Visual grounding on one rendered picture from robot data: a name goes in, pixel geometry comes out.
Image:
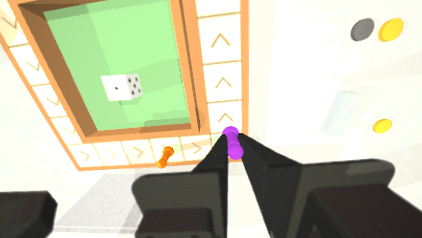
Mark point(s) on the purple game pawn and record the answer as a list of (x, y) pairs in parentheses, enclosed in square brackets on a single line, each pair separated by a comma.
[(235, 150)]

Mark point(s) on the white die with black pips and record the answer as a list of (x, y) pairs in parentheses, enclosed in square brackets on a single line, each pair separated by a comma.
[(122, 87)]

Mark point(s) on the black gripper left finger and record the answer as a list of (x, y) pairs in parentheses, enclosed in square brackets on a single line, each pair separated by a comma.
[(204, 186)]

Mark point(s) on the orange game pawn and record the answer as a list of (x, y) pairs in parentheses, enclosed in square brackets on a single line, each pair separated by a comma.
[(167, 152)]

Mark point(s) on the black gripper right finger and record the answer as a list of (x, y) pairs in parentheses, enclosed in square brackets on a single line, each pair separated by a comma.
[(281, 185)]

